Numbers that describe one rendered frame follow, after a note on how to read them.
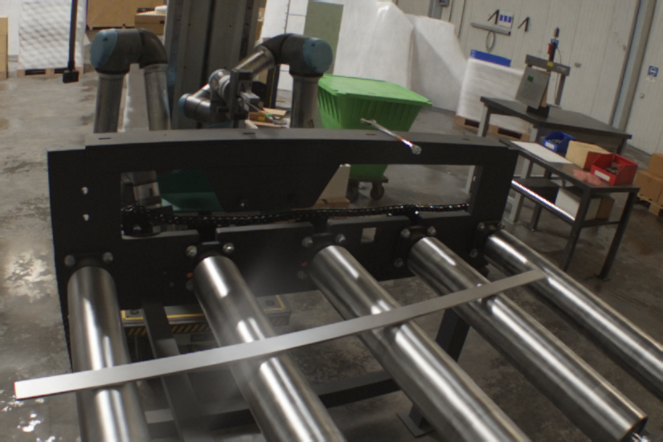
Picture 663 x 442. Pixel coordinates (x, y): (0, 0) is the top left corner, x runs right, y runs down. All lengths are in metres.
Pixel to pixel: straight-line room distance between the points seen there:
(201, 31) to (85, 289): 1.17
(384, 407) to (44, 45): 8.10
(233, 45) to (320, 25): 2.98
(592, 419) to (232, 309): 0.75
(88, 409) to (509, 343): 0.87
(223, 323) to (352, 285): 0.31
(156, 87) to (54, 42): 7.54
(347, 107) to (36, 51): 6.51
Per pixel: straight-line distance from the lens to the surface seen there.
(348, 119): 3.76
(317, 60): 1.69
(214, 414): 1.60
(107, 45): 1.59
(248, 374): 0.91
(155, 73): 1.66
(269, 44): 1.78
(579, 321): 1.42
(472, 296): 1.21
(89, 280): 1.11
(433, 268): 1.37
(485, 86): 7.91
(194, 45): 1.97
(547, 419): 2.46
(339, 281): 1.20
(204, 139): 1.15
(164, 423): 1.58
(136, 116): 4.71
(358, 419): 2.13
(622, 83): 12.17
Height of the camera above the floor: 1.49
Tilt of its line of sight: 25 degrees down
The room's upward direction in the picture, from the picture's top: 9 degrees clockwise
